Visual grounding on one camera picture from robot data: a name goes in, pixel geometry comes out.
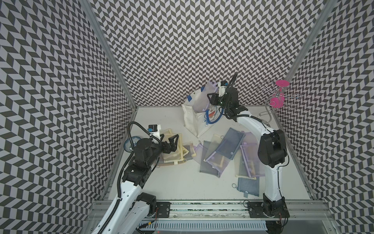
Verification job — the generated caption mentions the purple mesh pencil pouch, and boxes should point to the purple mesh pencil pouch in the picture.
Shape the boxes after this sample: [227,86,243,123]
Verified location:
[205,150,231,174]

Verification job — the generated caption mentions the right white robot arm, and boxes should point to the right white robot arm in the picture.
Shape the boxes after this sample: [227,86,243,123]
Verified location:
[207,72,290,219]

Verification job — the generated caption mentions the grey mesh flat pouch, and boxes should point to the grey mesh flat pouch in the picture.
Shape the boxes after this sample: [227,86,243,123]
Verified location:
[200,141,220,178]

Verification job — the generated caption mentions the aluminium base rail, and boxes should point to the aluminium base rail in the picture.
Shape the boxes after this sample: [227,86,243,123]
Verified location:
[87,199,340,234]

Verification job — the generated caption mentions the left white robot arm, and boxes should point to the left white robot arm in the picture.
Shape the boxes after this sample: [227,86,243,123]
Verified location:
[93,121,179,234]

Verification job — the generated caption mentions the chrome wire stand pink discs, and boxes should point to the chrome wire stand pink discs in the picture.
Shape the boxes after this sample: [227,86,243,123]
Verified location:
[258,79,302,126]

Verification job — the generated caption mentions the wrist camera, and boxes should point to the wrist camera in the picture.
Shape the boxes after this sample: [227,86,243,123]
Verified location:
[148,124,161,140]
[218,81,228,97]

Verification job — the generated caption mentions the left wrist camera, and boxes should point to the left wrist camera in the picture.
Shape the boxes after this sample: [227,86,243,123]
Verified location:
[148,124,161,140]

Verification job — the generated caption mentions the white canvas bag blue handles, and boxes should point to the white canvas bag blue handles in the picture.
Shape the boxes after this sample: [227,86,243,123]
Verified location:
[182,93,222,137]

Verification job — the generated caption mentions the blue white ceramic bowl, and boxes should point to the blue white ceramic bowl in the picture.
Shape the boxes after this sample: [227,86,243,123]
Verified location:
[123,136,141,153]

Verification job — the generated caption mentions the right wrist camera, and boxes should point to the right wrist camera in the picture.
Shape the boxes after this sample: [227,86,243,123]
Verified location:
[218,81,228,97]

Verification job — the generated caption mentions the small grey blue pouch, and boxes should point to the small grey blue pouch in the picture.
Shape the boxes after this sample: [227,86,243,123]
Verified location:
[232,177,260,198]

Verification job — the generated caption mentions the large purple trim mesh pouch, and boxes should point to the large purple trim mesh pouch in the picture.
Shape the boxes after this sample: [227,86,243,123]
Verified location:
[190,81,218,113]

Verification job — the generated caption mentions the right purple mesh pouch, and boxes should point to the right purple mesh pouch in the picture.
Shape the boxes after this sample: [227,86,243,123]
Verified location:
[240,132,265,178]

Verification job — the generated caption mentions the large yellow trim mesh pouch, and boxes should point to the large yellow trim mesh pouch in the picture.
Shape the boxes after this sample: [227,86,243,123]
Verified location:
[159,128,190,163]

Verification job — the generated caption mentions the grey blue mesh pouch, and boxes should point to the grey blue mesh pouch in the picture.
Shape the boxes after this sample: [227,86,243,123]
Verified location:
[216,128,245,160]

